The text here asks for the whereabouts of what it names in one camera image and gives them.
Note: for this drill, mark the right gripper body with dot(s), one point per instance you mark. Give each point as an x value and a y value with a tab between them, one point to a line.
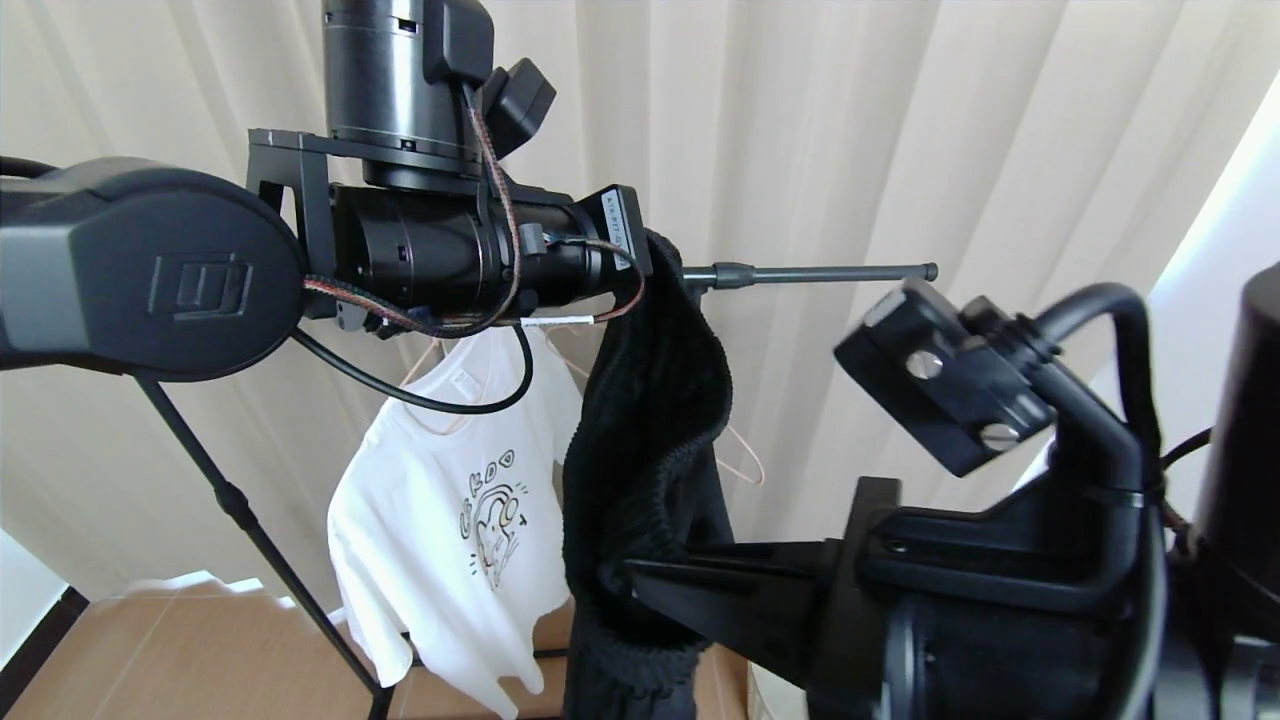
1000	660

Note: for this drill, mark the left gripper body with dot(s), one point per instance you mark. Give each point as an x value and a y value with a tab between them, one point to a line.
430	245

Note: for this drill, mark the pink clothes hanger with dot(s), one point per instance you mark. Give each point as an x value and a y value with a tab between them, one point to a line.
755	470
420	362

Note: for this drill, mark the white printed t-shirt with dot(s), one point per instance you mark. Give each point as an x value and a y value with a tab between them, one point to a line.
400	520

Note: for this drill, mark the black garment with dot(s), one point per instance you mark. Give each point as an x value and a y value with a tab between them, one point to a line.
650	420

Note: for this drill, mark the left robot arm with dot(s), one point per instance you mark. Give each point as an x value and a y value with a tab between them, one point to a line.
150	270

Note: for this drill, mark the white laundry basket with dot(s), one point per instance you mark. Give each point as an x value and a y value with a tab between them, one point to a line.
770	700

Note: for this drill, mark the black clothes rack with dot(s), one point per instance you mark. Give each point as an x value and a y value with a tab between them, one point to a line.
820	272

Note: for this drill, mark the beige curtain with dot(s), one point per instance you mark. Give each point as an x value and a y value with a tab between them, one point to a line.
900	130

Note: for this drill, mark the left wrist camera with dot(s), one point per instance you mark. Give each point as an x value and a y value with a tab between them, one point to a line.
520	100

